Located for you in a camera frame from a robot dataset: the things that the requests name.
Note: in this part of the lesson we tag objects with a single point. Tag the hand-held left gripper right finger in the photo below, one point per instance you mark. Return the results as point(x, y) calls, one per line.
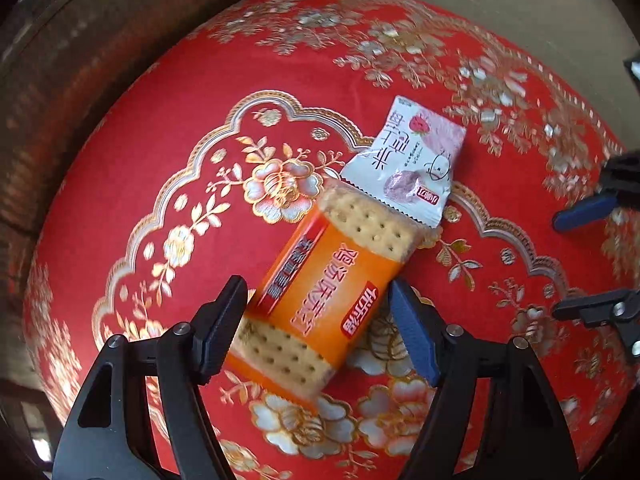
point(412, 332)

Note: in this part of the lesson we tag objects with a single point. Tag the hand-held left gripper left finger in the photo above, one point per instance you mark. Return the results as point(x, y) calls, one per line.
point(225, 320)

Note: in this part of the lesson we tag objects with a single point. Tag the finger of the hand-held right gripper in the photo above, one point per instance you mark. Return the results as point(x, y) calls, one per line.
point(582, 215)
point(595, 310)

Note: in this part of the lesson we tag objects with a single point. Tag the orange cracker packet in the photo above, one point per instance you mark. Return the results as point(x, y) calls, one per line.
point(320, 285)

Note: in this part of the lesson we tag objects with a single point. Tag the pink and white snack packet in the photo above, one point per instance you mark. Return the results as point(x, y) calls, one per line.
point(400, 170)

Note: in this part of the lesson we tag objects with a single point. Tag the red floral tablecloth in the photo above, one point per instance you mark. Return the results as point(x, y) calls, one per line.
point(150, 160)

